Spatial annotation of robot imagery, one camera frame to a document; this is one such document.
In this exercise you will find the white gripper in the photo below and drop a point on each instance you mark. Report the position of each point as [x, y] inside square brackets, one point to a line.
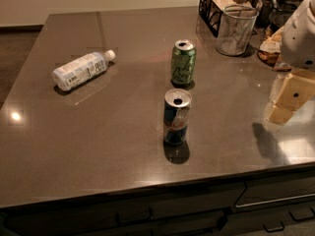
[299, 44]

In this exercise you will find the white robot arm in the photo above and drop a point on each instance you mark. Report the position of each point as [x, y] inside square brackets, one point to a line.
[298, 39]

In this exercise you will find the blue silver redbull can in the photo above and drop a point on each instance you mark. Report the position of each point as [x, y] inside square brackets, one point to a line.
[177, 106]

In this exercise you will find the green soda can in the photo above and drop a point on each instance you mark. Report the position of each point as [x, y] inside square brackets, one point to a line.
[183, 62]

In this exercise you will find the snack bowl with wrappers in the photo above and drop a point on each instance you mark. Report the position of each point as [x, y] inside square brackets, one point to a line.
[270, 49]

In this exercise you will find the dark cabinet drawer front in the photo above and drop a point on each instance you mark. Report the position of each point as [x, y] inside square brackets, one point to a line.
[278, 190]

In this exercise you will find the white labelled plastic water bottle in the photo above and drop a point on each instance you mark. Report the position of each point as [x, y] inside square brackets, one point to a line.
[82, 69]

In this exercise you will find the silver wire mesh cup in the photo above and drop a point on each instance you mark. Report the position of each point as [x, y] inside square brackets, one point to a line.
[236, 26]

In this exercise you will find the black drawer handle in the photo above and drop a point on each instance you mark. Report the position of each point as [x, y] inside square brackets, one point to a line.
[273, 226]

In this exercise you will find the black wire basket organizer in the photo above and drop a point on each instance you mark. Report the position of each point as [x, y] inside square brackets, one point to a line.
[211, 11]

